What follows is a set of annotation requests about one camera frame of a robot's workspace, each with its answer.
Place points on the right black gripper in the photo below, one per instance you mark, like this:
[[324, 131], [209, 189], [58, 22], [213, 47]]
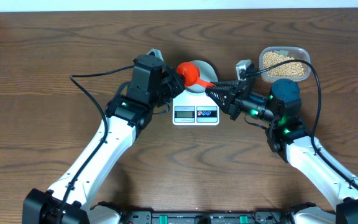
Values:
[[232, 107]]

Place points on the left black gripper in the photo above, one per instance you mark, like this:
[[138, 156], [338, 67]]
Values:
[[175, 88]]

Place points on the red plastic measuring scoop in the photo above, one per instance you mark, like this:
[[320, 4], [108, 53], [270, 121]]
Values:
[[191, 74]]

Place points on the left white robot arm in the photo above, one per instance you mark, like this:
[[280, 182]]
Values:
[[70, 199]]

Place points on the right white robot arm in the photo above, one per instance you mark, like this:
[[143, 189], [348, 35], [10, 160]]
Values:
[[288, 136]]

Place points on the pale blue round bowl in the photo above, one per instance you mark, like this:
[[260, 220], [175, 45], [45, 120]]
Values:
[[207, 73]]

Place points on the white digital kitchen scale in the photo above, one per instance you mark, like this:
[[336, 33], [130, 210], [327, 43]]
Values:
[[193, 107]]

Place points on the clear plastic food container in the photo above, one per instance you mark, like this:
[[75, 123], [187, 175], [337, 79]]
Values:
[[295, 52]]

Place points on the yellow soybeans pile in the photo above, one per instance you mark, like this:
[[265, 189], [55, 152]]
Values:
[[293, 69]]

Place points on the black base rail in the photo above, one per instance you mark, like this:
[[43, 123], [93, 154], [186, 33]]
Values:
[[204, 217]]

